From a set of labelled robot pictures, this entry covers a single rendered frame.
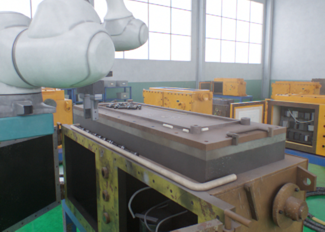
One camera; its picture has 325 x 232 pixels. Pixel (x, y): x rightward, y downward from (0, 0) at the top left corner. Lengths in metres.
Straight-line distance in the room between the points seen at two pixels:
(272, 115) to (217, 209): 3.17
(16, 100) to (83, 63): 0.25
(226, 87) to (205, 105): 6.92
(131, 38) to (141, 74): 11.17
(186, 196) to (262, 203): 0.31
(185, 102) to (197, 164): 3.95
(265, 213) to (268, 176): 0.14
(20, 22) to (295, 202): 1.03
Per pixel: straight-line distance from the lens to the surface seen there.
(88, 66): 0.64
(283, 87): 10.46
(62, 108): 3.77
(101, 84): 1.04
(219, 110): 8.41
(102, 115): 1.51
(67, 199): 2.10
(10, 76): 0.79
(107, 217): 1.43
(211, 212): 0.80
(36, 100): 0.84
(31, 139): 1.86
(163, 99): 5.35
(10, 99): 0.81
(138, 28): 0.94
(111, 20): 0.96
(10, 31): 0.80
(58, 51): 0.65
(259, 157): 1.09
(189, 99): 4.75
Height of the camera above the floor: 1.58
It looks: 8 degrees down
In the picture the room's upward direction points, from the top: straight up
